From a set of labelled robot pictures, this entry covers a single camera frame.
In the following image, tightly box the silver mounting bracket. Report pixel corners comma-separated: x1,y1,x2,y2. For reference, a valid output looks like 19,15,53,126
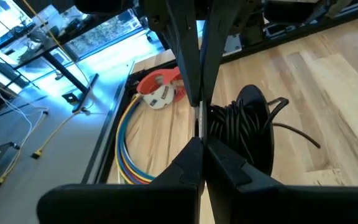
221,33,242,57

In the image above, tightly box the black round cord spool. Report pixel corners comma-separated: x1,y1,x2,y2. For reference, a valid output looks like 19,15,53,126
194,84,275,177

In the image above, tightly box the bundle of coloured tubes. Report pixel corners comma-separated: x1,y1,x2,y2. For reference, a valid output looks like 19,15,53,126
114,93,155,185

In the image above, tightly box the long thin black cord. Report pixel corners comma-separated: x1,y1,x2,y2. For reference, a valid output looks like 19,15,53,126
208,96,322,166

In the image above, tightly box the white floor cable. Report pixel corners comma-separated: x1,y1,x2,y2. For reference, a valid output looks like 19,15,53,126
0,80,50,150

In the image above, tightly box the black stand base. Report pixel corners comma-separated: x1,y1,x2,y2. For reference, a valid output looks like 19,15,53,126
44,51,99,113

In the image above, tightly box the red tape dispenser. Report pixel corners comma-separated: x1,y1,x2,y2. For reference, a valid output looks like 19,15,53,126
136,67,187,103

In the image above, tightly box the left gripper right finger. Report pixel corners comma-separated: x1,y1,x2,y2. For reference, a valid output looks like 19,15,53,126
204,136,358,224

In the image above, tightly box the colourful cable bundle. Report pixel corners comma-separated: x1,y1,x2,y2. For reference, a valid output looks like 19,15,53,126
121,155,150,185

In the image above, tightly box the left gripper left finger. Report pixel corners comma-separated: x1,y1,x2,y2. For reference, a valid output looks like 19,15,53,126
37,136,206,224

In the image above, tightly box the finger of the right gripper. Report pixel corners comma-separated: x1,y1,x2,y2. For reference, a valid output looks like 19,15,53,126
168,1,203,107
201,1,246,106

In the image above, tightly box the beige cable with plug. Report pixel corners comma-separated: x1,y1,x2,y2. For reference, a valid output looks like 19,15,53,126
22,0,90,160

